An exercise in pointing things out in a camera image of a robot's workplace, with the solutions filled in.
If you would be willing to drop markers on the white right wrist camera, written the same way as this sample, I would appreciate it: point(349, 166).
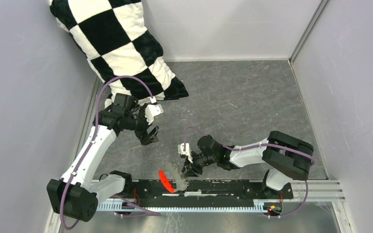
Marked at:
point(185, 151)

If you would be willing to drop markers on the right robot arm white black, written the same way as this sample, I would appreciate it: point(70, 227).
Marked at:
point(290, 158)

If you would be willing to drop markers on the metal key holder red handle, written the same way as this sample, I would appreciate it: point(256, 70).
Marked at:
point(171, 177)

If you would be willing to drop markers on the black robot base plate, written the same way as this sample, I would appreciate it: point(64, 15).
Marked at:
point(206, 193)

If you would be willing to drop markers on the black white checkered pillow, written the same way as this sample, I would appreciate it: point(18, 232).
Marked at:
point(119, 48)

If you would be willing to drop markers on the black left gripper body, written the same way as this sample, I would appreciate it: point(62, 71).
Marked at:
point(141, 129)

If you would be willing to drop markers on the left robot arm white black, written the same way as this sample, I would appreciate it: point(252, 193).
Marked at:
point(74, 194)

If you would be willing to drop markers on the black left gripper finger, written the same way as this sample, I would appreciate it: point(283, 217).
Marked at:
point(153, 135)
point(145, 139)

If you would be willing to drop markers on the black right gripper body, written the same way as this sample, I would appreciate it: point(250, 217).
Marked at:
point(199, 161)

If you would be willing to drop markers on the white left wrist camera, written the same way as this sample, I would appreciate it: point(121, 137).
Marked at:
point(152, 111)

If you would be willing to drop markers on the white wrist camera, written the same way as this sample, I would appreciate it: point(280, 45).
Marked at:
point(185, 151)
point(152, 111)

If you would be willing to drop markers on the aluminium frame rail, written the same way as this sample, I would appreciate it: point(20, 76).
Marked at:
point(312, 191)

